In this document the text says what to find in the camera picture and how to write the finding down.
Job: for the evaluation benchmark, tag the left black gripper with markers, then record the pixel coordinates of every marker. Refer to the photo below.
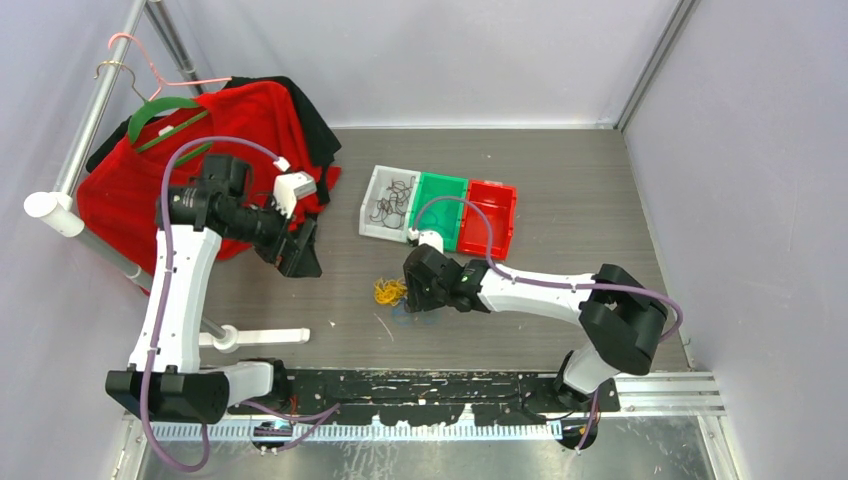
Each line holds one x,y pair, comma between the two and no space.
303,261

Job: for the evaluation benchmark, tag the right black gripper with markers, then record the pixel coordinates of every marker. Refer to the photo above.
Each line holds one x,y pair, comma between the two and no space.
416,299

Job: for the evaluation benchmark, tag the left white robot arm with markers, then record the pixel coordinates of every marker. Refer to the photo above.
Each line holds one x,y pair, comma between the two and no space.
164,380

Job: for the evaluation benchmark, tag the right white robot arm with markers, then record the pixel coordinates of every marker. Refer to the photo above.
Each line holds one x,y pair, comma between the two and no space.
622,320

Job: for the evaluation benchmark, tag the green plastic bin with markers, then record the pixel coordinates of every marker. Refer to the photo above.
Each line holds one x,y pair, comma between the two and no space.
443,217

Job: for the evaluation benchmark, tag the white plastic bin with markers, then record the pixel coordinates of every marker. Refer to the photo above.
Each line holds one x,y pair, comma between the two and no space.
384,210

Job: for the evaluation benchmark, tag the white rack foot bar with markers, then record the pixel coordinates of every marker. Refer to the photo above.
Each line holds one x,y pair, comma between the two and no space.
235,338

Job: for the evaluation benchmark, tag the black garment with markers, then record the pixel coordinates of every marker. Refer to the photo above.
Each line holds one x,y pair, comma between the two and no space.
321,141

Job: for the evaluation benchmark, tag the red plastic bin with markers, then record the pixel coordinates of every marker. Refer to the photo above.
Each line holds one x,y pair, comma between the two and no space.
498,203

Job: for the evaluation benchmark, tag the red shirt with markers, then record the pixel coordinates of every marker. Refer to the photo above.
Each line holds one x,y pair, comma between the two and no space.
118,200

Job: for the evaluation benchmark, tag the green clothes hanger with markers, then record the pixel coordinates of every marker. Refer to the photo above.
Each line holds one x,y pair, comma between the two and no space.
152,109

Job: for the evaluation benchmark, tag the pink clothes hanger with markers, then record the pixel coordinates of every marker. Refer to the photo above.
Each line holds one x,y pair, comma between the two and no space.
161,80

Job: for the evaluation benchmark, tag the metal clothes rack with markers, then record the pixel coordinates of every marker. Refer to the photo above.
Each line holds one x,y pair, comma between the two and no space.
55,207

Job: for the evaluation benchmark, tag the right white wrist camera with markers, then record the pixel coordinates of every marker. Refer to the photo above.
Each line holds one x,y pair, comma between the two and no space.
430,238

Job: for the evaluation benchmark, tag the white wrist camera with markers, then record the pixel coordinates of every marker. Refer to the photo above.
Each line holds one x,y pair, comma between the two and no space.
430,238
289,188

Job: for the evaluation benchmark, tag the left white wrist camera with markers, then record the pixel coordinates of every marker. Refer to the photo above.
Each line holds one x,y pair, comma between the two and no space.
289,188

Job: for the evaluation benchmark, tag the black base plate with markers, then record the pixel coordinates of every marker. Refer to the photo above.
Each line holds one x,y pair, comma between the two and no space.
424,398

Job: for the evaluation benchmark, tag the gold wire hanger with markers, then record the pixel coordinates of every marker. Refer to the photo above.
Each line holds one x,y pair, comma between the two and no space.
120,68

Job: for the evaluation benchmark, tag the aluminium rail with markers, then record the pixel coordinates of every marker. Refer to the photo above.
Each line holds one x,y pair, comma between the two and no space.
657,395

